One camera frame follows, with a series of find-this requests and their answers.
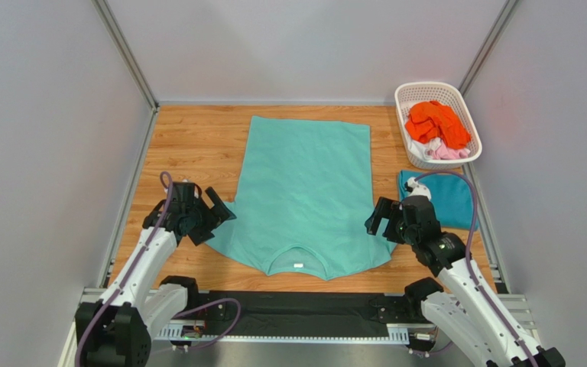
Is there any pink t shirt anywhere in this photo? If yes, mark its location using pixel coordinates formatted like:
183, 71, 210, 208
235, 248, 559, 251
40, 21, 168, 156
426, 138, 471, 161

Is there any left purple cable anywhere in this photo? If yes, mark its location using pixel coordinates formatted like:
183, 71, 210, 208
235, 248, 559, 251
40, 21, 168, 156
73, 171, 242, 367

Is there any white t shirt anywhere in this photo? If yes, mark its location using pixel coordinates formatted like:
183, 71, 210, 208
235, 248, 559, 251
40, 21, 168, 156
408, 138, 443, 161

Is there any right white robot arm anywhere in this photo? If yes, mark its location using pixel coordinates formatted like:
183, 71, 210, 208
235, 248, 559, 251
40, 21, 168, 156
365, 196, 566, 366

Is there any aluminium frame rail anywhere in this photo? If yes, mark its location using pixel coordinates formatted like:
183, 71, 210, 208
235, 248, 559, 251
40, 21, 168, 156
79, 287, 539, 339

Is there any white plastic laundry basket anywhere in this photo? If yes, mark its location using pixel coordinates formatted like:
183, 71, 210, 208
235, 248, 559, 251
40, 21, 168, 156
394, 82, 482, 170

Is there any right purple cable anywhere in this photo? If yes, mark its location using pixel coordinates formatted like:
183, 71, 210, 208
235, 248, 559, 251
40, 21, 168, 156
413, 170, 541, 367

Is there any folded blue t shirt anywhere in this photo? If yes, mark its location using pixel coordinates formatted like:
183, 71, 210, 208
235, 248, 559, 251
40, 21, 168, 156
420, 173, 475, 229

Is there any teal green t shirt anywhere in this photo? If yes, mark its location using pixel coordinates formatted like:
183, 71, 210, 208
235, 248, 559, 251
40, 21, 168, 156
208, 116, 395, 281

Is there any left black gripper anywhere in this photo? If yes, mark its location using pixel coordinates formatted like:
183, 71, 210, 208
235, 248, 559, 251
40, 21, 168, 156
186, 187, 236, 245

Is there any orange t shirt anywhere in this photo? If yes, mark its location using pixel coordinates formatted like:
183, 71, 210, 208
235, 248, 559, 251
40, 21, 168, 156
405, 100, 472, 150

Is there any purple cable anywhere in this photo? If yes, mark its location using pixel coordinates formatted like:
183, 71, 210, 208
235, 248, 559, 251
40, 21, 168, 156
413, 170, 541, 367
73, 171, 242, 367

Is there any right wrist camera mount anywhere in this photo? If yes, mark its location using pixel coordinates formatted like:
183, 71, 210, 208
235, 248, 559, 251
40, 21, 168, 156
404, 177, 432, 200

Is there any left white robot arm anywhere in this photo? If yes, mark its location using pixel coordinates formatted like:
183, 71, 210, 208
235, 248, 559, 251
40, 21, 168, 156
74, 182, 236, 366

